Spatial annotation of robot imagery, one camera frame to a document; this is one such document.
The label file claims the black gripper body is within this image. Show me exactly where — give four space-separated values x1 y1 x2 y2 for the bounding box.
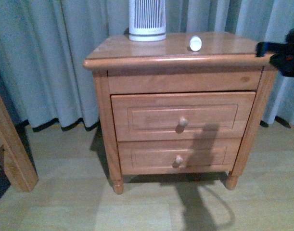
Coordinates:
256 28 294 77

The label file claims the white medicine bottle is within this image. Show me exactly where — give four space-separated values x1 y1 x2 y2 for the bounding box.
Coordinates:
189 36 202 52

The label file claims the drawer round knob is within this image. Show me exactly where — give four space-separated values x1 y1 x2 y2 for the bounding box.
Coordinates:
173 155 183 168
176 116 189 133

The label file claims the wooden drawer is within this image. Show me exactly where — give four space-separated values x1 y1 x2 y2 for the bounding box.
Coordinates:
111 91 256 141
118 138 241 175

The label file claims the wooden nightstand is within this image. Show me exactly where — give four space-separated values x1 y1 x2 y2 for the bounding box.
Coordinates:
83 32 277 194

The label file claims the white slatted air purifier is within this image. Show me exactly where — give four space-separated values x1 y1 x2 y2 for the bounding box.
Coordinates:
129 0 166 42

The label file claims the grey-green curtain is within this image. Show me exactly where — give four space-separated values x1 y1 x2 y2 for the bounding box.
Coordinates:
0 0 294 131

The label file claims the wooden bed frame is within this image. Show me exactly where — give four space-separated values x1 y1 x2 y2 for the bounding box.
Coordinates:
0 96 38 192

